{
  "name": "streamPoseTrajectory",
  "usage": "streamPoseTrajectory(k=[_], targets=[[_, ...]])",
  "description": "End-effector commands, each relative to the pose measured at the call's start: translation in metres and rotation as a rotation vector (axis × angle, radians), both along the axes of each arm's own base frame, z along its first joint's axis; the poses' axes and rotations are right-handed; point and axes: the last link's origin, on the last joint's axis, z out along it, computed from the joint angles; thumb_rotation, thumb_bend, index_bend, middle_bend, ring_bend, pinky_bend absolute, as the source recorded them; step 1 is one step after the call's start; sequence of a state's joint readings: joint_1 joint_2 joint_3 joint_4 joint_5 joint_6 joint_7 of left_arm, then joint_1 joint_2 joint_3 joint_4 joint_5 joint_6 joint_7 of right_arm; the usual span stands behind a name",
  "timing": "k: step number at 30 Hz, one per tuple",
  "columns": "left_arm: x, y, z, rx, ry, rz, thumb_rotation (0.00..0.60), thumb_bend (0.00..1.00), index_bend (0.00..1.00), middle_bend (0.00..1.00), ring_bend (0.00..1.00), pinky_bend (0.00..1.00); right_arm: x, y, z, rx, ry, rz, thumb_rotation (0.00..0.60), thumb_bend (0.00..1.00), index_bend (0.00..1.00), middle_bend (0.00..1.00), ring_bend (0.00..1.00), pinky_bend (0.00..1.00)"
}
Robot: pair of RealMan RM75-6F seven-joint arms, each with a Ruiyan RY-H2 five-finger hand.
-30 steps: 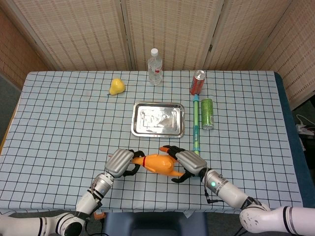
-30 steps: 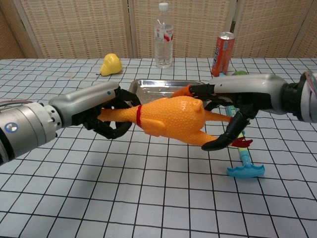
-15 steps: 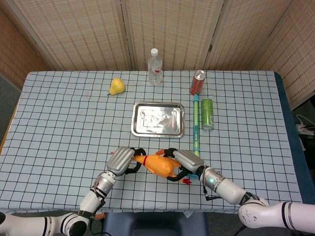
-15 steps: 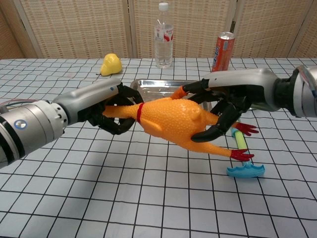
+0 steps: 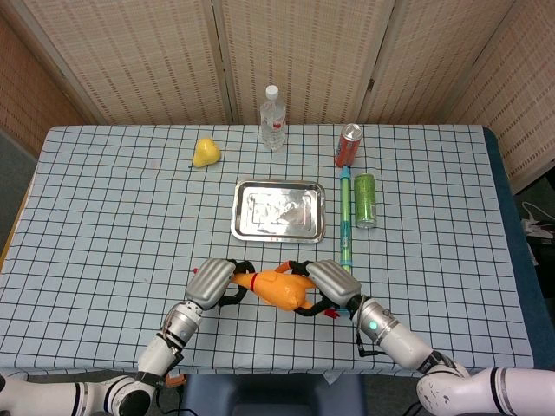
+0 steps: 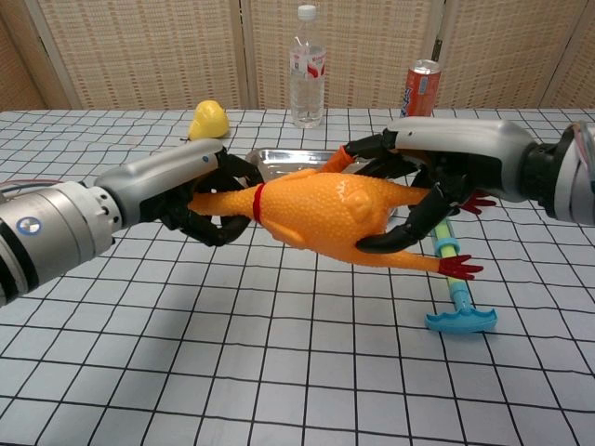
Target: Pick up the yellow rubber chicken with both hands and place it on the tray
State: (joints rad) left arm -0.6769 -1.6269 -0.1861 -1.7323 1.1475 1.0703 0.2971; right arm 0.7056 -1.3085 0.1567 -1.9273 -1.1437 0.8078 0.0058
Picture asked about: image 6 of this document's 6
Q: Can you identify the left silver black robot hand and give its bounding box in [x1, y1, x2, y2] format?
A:
[95, 139, 265, 248]

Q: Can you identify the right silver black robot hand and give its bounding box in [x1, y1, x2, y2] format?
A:
[345, 117, 536, 256]

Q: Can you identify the orange rubber chicken toy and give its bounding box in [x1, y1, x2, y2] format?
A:
[188, 144, 496, 281]

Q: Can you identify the yellow pear toy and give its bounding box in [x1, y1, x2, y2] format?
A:
[181, 99, 231, 142]

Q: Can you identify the rectangular metal tray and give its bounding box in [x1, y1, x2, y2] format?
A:
[245, 148, 401, 220]

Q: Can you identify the blue green water pump toy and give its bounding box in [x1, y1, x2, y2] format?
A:
[424, 220, 498, 335]

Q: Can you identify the orange soda can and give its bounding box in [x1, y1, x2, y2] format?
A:
[399, 59, 442, 119]

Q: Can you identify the woven beige folding screen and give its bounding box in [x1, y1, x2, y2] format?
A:
[0, 0, 595, 112]

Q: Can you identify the clear plastic water bottle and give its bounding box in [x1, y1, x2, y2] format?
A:
[288, 4, 326, 130]

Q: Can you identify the white black checkered tablecloth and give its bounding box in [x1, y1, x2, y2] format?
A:
[0, 109, 595, 446]

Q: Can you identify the right arm coloured cable bundle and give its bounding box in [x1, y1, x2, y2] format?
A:
[574, 121, 595, 169]

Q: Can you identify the left arm red black cable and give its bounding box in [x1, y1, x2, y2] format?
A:
[0, 178, 53, 200]

